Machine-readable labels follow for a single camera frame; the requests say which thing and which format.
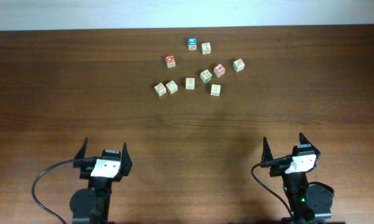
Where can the green sided wooden block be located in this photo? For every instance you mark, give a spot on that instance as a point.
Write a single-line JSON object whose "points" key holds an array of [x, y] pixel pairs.
{"points": [[238, 65]]}

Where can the red top wooden block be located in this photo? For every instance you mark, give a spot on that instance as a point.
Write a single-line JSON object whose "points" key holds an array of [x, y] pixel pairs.
{"points": [[170, 61]]}

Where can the red number nine block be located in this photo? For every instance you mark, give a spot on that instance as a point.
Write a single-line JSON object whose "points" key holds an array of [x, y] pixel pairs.
{"points": [[219, 70]]}

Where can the wooden block letter I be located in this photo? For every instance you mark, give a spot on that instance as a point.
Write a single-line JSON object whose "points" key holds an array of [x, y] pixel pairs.
{"points": [[215, 90]]}

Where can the blue top wooden block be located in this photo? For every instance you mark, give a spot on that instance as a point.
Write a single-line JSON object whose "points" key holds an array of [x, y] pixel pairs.
{"points": [[192, 43]]}

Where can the plain wooden block letter J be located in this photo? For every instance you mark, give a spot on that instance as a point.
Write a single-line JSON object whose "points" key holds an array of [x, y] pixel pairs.
{"points": [[206, 48]]}

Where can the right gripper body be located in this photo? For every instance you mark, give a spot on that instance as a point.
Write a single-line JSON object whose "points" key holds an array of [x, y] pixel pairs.
{"points": [[280, 170]]}

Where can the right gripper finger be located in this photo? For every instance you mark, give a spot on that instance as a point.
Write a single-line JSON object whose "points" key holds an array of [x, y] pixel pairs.
{"points": [[306, 145], [266, 154]]}

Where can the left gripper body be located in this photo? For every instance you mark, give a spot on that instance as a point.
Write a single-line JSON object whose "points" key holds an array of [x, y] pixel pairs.
{"points": [[85, 173]]}

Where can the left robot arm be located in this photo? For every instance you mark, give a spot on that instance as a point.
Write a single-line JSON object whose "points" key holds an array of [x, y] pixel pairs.
{"points": [[92, 204]]}

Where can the wooden block with apple picture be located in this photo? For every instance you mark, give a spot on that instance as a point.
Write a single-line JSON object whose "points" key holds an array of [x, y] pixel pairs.
{"points": [[171, 87]]}

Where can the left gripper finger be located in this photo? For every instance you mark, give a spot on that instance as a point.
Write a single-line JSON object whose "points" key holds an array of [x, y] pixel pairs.
{"points": [[126, 162], [81, 153]]}

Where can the green edged picture block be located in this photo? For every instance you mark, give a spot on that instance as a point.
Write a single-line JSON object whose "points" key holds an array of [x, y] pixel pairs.
{"points": [[205, 76]]}

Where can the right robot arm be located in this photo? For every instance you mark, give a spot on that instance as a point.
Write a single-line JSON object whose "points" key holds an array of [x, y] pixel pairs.
{"points": [[309, 202]]}

